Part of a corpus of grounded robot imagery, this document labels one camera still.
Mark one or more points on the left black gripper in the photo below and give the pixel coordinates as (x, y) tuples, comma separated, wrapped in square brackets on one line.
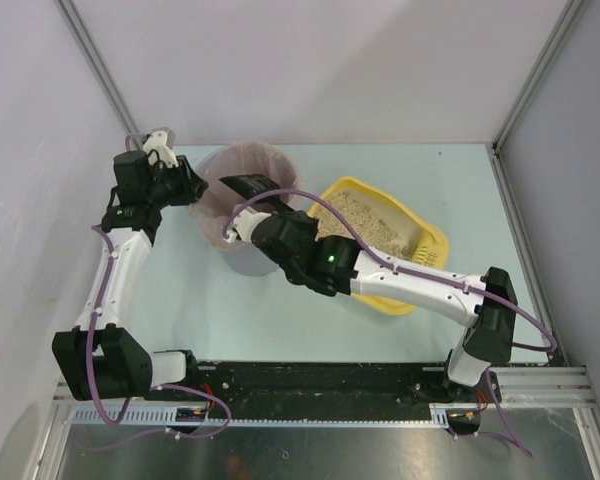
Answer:
[(193, 182)]

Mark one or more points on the black slotted litter scoop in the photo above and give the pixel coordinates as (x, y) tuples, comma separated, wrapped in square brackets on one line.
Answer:
[(247, 186)]

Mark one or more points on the grey trash bin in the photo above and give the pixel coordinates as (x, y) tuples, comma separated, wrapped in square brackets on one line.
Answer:
[(248, 261)]

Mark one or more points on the yellow litter box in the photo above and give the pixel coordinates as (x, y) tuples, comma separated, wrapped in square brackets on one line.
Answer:
[(430, 245)]

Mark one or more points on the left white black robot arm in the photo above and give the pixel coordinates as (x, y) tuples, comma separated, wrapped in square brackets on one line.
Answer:
[(99, 357)]

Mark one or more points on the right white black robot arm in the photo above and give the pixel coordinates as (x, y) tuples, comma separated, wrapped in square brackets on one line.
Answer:
[(482, 304)]

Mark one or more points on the beige cat litter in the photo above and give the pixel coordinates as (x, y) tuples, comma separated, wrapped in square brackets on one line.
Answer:
[(370, 226)]

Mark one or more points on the pink plastic bin liner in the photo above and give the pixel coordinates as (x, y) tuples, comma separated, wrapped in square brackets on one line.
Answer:
[(218, 201)]

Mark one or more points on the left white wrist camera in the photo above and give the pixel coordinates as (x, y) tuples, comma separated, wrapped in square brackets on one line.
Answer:
[(158, 147)]

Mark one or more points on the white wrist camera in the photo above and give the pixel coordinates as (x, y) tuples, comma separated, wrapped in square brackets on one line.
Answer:
[(158, 147), (242, 224)]

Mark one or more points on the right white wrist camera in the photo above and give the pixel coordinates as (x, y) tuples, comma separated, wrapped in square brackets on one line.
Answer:
[(242, 224)]

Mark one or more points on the left aluminium frame post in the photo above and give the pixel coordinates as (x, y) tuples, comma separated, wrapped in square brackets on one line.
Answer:
[(86, 43)]

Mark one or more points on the aluminium frame post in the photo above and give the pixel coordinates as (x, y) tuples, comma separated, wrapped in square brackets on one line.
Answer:
[(86, 43), (555, 43)]

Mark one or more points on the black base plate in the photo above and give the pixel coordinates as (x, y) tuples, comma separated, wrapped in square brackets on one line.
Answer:
[(337, 392)]

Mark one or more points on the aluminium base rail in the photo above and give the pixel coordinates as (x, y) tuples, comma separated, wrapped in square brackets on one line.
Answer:
[(545, 387)]

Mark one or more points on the right aluminium frame post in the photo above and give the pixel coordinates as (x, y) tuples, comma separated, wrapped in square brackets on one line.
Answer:
[(555, 43)]

